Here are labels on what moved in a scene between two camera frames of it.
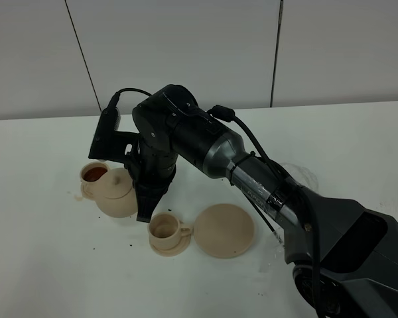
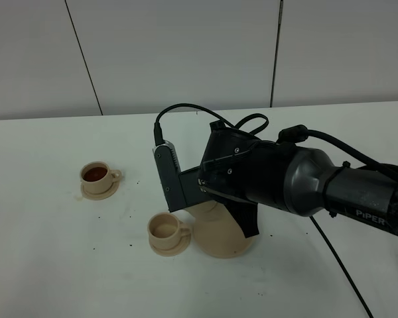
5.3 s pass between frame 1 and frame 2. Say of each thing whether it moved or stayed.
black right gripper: moved
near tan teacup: stayed
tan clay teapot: moved
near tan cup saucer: stayed
